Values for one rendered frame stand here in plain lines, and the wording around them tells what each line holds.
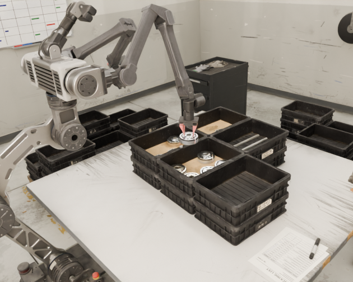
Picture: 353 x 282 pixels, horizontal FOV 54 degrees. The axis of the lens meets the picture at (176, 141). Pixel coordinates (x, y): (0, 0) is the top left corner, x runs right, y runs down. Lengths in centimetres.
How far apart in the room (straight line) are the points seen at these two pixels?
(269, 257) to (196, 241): 33
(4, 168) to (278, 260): 133
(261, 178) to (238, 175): 13
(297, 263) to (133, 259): 72
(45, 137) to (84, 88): 47
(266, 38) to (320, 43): 84
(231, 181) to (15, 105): 340
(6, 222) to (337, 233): 154
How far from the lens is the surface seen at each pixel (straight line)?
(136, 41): 166
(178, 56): 180
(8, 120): 477
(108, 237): 180
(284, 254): 170
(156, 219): 186
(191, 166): 202
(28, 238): 213
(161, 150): 220
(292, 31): 526
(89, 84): 150
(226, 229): 168
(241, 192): 181
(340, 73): 504
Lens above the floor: 188
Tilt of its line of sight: 27 degrees down
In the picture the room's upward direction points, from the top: 3 degrees counter-clockwise
